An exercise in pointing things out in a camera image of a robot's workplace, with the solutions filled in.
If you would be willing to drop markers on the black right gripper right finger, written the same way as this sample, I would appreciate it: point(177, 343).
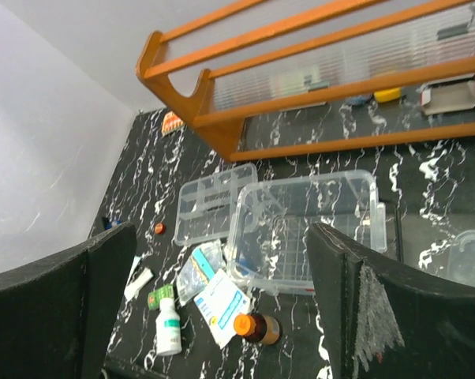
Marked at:
point(384, 319)

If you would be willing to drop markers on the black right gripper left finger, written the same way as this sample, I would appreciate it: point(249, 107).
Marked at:
point(57, 313)

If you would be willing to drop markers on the white medicine bottle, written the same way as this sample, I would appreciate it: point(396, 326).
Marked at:
point(168, 329)

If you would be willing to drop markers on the amber bottle orange cap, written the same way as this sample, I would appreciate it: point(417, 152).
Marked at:
point(258, 328)

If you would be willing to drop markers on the white blue gauze packet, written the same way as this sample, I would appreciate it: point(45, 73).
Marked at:
point(219, 303)

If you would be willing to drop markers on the teal header plastic packet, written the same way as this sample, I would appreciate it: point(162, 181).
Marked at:
point(208, 258)

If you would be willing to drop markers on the clear kit box lid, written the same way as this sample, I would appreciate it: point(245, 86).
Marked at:
point(461, 259)

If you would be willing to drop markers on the clear medicine kit box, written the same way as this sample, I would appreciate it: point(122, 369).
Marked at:
point(267, 244)

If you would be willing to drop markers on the white paper sachet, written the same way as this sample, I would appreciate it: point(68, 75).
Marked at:
point(133, 268)
point(136, 285)

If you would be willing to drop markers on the blue stapler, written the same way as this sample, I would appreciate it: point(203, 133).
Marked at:
point(109, 223)

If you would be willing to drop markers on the green wind oil box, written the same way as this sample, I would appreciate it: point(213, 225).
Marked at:
point(154, 297)

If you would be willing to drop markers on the small red balm tin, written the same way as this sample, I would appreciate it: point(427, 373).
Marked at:
point(159, 228)

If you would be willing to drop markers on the clear compartment organizer tray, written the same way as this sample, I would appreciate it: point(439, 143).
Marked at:
point(206, 205)

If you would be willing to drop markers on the yellow round container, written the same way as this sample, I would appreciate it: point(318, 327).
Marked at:
point(388, 95)

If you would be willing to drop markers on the orange snack packet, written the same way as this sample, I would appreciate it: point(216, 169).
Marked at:
point(171, 123)

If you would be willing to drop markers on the open cardboard box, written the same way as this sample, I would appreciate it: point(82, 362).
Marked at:
point(448, 95)

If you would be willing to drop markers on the orange wooden shelf rack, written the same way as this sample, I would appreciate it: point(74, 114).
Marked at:
point(266, 79)

